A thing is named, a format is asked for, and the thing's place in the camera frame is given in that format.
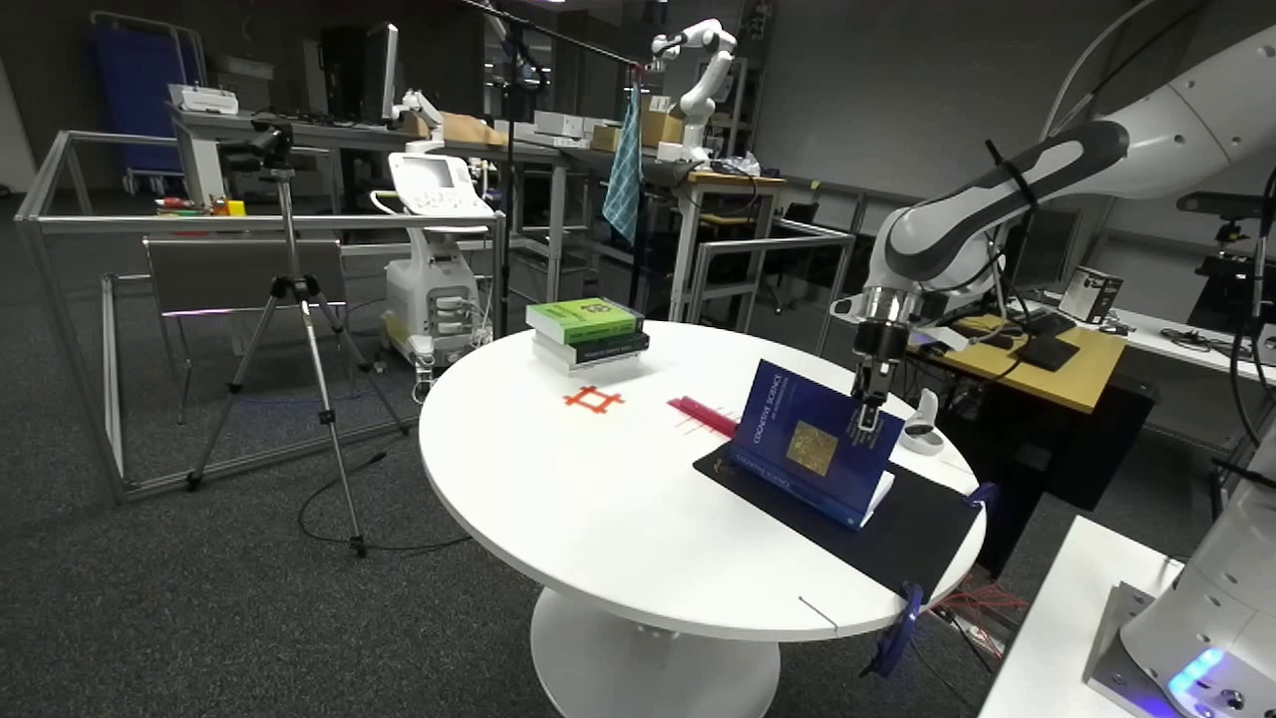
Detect gripper body with camera mount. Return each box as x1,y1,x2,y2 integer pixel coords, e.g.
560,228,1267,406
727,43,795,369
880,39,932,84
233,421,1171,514
848,296,901,403

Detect white book under stack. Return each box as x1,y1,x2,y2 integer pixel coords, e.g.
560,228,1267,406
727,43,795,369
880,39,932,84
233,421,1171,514
530,333,592,374

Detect orange square tape marker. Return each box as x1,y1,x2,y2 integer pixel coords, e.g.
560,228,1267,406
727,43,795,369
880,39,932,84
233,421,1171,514
560,383,626,421

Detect blue cabinet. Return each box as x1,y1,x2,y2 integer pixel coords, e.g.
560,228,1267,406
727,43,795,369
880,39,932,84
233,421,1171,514
86,14,206,181

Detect teal hanging cloth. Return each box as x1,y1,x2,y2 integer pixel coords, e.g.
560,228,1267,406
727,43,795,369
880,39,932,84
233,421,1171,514
600,84,651,251

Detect blue hardcover book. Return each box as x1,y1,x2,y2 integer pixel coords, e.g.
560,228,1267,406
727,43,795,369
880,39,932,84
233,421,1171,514
727,356,909,536

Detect black camera on tripod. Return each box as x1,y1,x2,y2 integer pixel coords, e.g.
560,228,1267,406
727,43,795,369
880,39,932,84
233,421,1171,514
249,116,303,171

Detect wooden desk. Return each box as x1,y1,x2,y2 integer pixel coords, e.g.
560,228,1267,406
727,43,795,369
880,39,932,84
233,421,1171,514
929,309,1134,421

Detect black boom stand pole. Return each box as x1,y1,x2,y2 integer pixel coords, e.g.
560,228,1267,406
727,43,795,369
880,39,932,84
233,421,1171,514
457,0,669,341

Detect dark cover book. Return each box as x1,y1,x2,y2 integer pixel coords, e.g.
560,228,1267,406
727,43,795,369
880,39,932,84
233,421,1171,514
530,328,655,369

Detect white table pedestal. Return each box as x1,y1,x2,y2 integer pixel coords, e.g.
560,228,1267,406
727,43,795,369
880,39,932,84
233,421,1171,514
526,582,784,718

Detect black rectangular mat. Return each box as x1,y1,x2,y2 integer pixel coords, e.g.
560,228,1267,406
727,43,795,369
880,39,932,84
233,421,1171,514
690,438,998,607

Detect white mug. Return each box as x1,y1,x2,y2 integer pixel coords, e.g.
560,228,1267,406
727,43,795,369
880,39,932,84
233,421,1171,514
901,387,952,457

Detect green book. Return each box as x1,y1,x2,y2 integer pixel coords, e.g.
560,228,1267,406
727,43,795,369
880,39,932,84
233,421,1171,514
522,296,651,350

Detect white robot base table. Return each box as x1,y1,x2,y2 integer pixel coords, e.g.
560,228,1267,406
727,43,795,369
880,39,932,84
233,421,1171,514
974,514,1190,718

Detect red rectangular block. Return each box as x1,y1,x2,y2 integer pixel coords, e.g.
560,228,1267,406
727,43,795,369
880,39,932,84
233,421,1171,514
667,393,743,442

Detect white equipment cart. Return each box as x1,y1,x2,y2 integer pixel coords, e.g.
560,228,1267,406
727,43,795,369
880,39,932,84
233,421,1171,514
368,147,499,378

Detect black camera tripod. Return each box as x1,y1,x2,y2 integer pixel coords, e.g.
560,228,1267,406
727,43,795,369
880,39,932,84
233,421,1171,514
178,159,409,562

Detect grey panel board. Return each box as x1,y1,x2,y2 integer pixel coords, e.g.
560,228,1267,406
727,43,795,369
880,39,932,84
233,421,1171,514
141,235,351,320

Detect metal tube frame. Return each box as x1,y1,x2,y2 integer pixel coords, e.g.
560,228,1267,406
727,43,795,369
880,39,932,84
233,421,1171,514
13,124,517,504

